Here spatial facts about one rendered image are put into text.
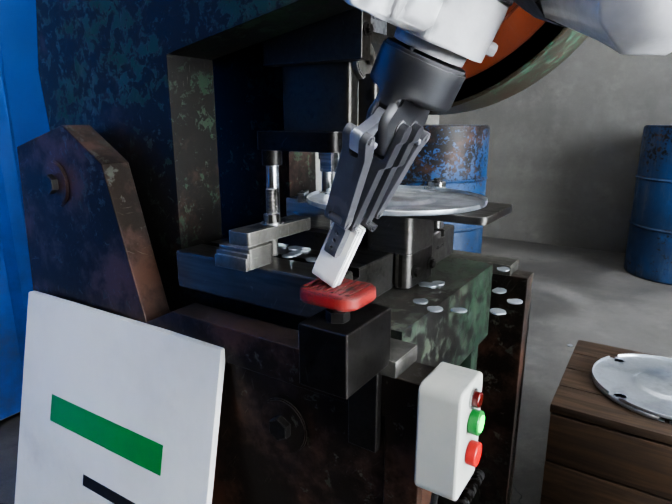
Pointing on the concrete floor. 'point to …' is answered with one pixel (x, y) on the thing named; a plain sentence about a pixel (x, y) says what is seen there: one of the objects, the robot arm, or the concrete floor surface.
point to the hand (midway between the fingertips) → (337, 251)
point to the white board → (115, 409)
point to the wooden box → (603, 442)
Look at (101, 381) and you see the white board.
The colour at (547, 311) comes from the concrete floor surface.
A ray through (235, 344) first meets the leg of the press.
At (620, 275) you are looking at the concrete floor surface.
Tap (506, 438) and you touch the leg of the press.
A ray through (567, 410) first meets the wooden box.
